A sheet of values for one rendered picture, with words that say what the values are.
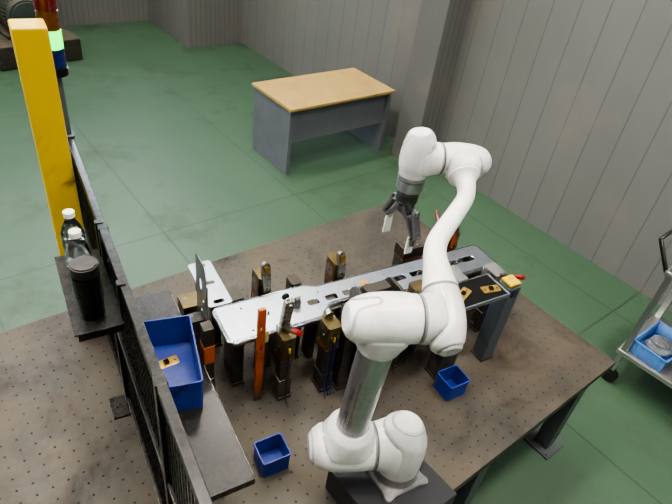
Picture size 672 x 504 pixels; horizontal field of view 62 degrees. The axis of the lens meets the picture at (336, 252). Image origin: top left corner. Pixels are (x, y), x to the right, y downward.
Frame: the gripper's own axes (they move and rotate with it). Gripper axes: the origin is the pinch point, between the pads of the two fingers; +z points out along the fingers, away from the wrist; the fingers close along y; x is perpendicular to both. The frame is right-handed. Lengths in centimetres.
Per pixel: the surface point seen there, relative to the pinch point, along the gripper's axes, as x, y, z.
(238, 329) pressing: 49, 22, 46
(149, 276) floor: 49, 182, 146
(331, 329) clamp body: 19.8, 2.3, 39.2
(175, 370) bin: 77, 8, 43
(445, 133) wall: -254, 253, 111
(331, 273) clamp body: -2, 41, 48
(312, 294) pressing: 13, 29, 46
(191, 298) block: 62, 39, 40
